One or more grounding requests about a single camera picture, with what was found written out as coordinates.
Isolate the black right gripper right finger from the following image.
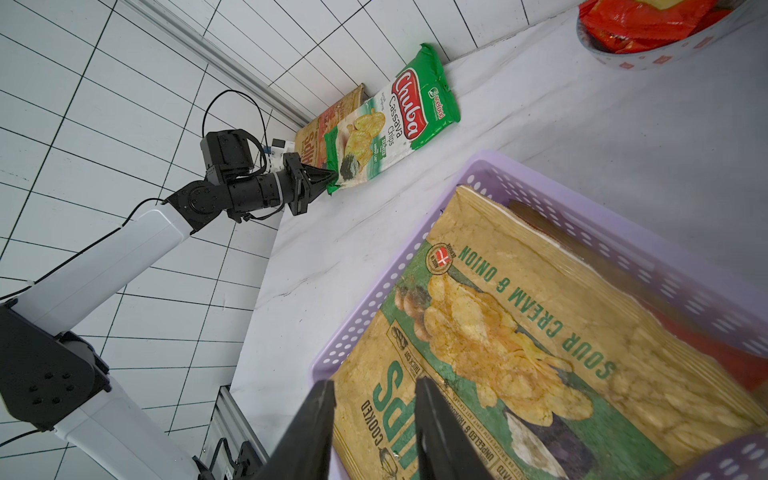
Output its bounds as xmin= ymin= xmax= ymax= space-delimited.
xmin=415 ymin=377 xmax=492 ymax=480

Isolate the green white chips bag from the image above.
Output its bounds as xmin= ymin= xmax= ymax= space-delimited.
xmin=324 ymin=43 xmax=461 ymax=194

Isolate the green kettle chips bag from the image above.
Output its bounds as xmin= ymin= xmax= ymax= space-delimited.
xmin=333 ymin=187 xmax=767 ymax=479

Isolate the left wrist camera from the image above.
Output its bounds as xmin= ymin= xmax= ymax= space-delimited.
xmin=265 ymin=138 xmax=295 ymax=162

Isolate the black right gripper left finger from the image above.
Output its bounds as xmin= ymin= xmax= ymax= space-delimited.
xmin=256 ymin=380 xmax=336 ymax=480

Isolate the red snack cup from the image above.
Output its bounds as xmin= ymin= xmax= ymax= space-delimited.
xmin=576 ymin=0 xmax=756 ymax=71

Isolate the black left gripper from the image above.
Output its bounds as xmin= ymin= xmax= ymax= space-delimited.
xmin=283 ymin=152 xmax=338 ymax=216

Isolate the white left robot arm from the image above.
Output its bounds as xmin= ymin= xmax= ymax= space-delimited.
xmin=1 ymin=129 xmax=338 ymax=479

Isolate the beige cassava chips bag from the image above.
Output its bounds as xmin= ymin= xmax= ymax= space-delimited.
xmin=641 ymin=301 xmax=767 ymax=400

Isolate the purple plastic basket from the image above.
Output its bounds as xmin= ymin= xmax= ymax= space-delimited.
xmin=308 ymin=149 xmax=768 ymax=480

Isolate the red kettle chips bag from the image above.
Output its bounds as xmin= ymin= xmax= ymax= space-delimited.
xmin=295 ymin=84 xmax=365 ymax=168

